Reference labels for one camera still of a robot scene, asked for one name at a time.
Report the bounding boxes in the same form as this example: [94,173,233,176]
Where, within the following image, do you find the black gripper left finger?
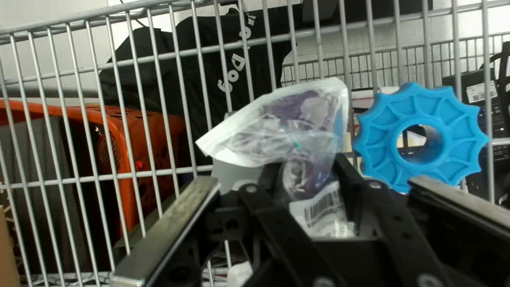
[109,175,348,287]

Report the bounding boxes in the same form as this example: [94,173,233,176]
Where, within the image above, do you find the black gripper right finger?
[333,154,510,287]

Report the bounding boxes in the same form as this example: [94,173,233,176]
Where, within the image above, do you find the clear plastic bag purple parts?
[195,77,359,241]

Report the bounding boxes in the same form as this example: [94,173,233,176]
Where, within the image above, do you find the black device with label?
[442,41,510,202]

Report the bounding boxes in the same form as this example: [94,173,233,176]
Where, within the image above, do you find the blue gear-shaped plastic spool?
[352,80,491,197]

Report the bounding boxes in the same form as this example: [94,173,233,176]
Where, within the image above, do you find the orange plastic frame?
[0,100,188,226]

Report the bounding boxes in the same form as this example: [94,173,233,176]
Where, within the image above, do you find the metal wire shelf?
[0,0,510,287]

